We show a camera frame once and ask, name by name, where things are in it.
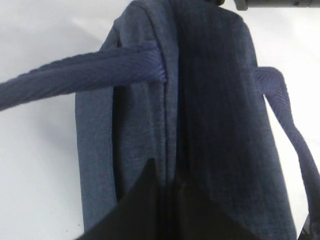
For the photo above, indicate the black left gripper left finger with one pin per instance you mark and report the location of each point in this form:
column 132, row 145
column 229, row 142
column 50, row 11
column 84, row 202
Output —
column 136, row 216

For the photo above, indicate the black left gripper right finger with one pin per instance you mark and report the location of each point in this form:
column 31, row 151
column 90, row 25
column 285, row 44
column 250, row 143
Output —
column 199, row 218

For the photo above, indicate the dark blue lunch bag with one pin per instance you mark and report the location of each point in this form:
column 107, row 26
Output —
column 178, row 81

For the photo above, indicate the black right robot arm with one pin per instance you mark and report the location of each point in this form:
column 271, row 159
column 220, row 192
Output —
column 244, row 5

